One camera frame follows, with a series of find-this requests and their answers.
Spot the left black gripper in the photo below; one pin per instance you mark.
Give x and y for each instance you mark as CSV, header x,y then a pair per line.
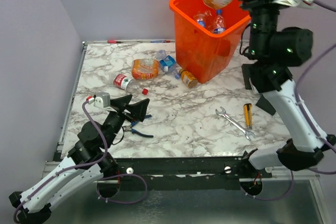
x,y
138,110

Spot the red white label bottle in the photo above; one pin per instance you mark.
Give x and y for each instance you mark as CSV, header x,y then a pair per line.
x,y
129,85

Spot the blue label slim bottle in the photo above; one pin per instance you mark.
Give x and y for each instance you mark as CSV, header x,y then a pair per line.
x,y
218,24

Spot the Pepsi bottle blue cap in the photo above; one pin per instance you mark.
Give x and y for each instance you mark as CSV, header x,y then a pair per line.
x,y
204,19

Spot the light blue label bottle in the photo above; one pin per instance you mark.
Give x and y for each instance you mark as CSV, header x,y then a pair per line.
x,y
167,64

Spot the orange juice small bottle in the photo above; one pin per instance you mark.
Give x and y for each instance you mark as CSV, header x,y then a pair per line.
x,y
188,78

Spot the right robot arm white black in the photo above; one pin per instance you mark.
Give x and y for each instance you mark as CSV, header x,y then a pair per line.
x,y
273,53

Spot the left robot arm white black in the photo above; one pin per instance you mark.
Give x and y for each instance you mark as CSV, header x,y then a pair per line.
x,y
88,161

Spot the orange plastic bin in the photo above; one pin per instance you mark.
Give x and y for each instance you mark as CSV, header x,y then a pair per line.
x,y
199,51

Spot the red marker pen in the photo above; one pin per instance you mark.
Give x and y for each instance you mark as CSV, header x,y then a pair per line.
x,y
114,42

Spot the blue red pen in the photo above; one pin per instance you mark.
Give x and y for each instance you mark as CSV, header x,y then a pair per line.
x,y
160,41

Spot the black flat box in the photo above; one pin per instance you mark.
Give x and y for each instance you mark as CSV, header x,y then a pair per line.
x,y
246,76

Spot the silver wrench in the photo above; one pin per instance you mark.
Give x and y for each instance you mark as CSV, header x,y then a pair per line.
x,y
247,133

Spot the black square pad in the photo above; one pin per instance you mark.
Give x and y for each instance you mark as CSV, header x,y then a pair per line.
x,y
265,105

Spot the blue handled pliers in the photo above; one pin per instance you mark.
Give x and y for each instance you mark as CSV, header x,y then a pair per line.
x,y
132,127

